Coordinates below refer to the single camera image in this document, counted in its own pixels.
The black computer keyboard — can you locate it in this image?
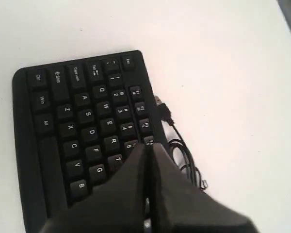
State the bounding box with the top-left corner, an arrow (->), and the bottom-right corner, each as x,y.
12,50 -> 169,233

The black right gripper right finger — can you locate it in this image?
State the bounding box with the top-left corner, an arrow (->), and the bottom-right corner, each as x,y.
148,143 -> 257,233

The black keyboard usb cable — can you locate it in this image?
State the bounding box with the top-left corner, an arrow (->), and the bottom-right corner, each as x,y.
154,95 -> 209,192

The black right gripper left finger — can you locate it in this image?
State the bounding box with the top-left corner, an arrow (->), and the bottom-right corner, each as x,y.
41,144 -> 148,233

